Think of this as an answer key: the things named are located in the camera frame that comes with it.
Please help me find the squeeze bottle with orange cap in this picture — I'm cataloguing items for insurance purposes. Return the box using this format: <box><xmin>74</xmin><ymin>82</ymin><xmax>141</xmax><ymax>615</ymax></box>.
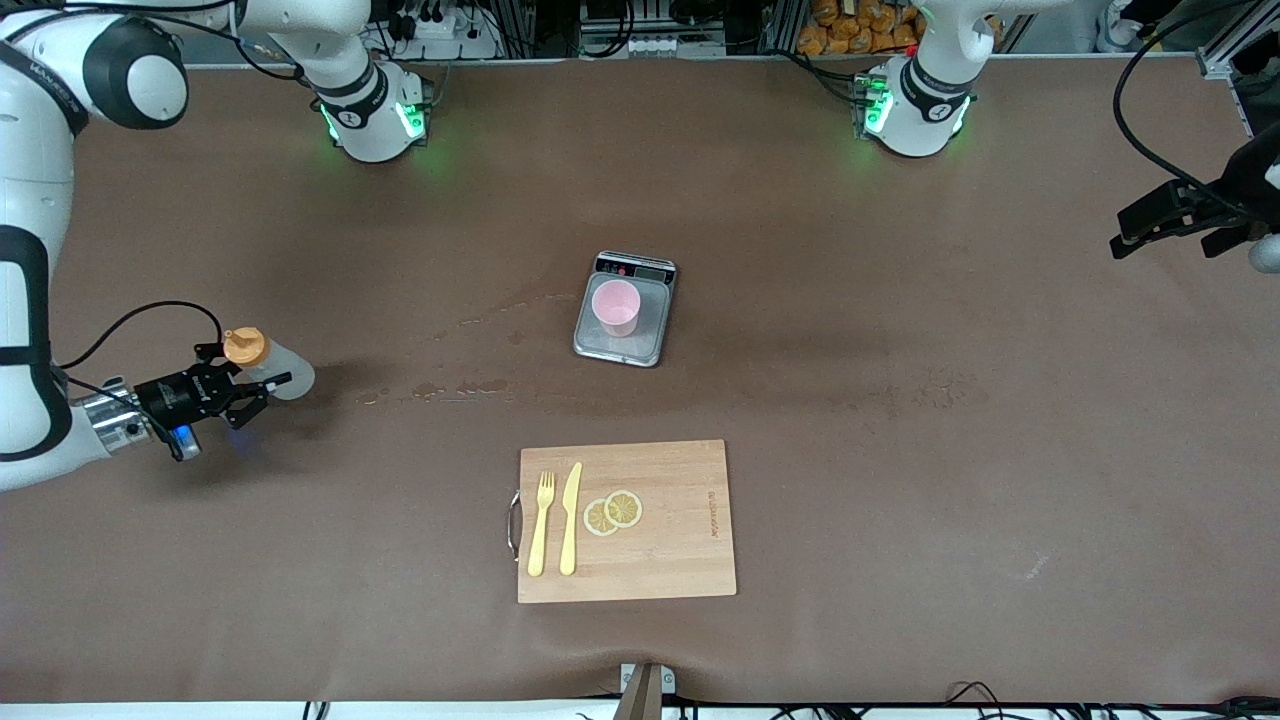
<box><xmin>222</xmin><ymin>327</ymin><xmax>316</xmax><ymax>402</ymax></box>

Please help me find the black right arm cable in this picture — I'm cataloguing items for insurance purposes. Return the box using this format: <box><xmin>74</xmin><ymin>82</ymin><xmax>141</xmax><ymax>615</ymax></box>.
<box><xmin>55</xmin><ymin>300</ymin><xmax>226</xmax><ymax>373</ymax></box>

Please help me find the metal table clamp bracket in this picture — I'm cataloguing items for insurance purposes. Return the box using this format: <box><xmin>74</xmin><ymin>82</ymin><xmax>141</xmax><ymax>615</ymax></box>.
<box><xmin>619</xmin><ymin>662</ymin><xmax>677</xmax><ymax>720</ymax></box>

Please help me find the black cable bundle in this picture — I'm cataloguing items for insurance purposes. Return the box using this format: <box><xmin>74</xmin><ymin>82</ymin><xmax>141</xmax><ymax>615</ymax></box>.
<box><xmin>940</xmin><ymin>680</ymin><xmax>1280</xmax><ymax>720</ymax></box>

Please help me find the pink plastic cup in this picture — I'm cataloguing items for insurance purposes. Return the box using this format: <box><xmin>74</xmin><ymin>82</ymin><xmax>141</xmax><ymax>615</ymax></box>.
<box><xmin>591</xmin><ymin>279</ymin><xmax>641</xmax><ymax>339</ymax></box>

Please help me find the yellow plastic knife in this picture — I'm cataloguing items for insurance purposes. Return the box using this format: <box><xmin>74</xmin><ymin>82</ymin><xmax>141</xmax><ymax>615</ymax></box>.
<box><xmin>559</xmin><ymin>462</ymin><xmax>583</xmax><ymax>577</ymax></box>

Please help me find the yellow plastic fork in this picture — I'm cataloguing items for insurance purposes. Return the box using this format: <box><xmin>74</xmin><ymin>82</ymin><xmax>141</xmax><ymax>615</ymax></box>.
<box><xmin>527</xmin><ymin>472</ymin><xmax>557</xmax><ymax>578</ymax></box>

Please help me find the orange packets pile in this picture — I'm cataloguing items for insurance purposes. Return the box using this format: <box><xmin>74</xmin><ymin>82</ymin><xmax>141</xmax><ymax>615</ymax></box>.
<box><xmin>797</xmin><ymin>0</ymin><xmax>926</xmax><ymax>56</ymax></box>

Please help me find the white socket bar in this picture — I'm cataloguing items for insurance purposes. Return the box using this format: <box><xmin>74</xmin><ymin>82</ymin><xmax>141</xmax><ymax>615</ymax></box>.
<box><xmin>578</xmin><ymin>33</ymin><xmax>728</xmax><ymax>58</ymax></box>

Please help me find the wooden cutting board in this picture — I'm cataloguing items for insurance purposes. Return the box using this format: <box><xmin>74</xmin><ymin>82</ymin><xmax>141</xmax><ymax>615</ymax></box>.
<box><xmin>507</xmin><ymin>439</ymin><xmax>738</xmax><ymax>605</ymax></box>

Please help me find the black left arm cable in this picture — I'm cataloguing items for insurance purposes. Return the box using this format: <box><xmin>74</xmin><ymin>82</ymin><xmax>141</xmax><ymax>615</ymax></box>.
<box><xmin>1112</xmin><ymin>0</ymin><xmax>1251</xmax><ymax>216</ymax></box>

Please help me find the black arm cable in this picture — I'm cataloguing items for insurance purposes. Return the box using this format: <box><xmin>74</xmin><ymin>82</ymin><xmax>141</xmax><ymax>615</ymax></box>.
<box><xmin>55</xmin><ymin>300</ymin><xmax>226</xmax><ymax>373</ymax></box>
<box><xmin>1112</xmin><ymin>0</ymin><xmax>1251</xmax><ymax>216</ymax></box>

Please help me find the silver kitchen scale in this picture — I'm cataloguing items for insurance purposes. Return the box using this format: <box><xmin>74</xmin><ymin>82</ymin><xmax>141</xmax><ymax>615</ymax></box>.
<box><xmin>572</xmin><ymin>250</ymin><xmax>679</xmax><ymax>369</ymax></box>

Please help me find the white power strip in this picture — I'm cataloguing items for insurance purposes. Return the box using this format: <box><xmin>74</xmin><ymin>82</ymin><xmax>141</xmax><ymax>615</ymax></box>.
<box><xmin>393</xmin><ymin>0</ymin><xmax>501</xmax><ymax>61</ymax></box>

